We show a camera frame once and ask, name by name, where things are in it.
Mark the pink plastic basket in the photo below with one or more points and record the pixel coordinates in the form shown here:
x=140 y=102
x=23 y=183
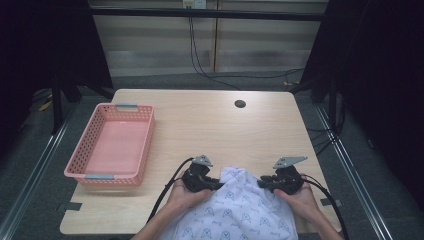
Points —
x=115 y=146

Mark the dark curtain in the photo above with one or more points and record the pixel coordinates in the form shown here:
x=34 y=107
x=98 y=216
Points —
x=43 y=50
x=380 y=83

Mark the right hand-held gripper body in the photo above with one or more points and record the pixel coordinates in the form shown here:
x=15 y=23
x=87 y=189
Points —
x=288 y=180

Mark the dark tape strip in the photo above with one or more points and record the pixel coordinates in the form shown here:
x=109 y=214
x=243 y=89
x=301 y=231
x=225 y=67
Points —
x=70 y=206
x=330 y=202

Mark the black horizontal frame bar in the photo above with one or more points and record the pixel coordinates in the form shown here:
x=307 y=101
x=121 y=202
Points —
x=200 y=14

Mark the person's right hand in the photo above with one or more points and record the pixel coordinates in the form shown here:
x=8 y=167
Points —
x=303 y=201

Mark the white patterned garment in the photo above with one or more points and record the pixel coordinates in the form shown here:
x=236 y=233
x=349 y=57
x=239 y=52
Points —
x=233 y=210

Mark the metal floor rail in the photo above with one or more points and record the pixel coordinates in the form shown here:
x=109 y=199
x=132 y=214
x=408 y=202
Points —
x=36 y=166
x=356 y=173

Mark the black stand leg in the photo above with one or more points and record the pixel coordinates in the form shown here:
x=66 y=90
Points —
x=56 y=106

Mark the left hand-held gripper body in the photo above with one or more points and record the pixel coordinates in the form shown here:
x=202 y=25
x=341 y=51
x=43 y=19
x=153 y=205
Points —
x=197 y=175

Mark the person's left hand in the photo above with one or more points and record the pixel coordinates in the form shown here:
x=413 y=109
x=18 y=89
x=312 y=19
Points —
x=185 y=198

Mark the white wall socket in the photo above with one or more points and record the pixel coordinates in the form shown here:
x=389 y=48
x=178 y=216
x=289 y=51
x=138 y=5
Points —
x=194 y=3

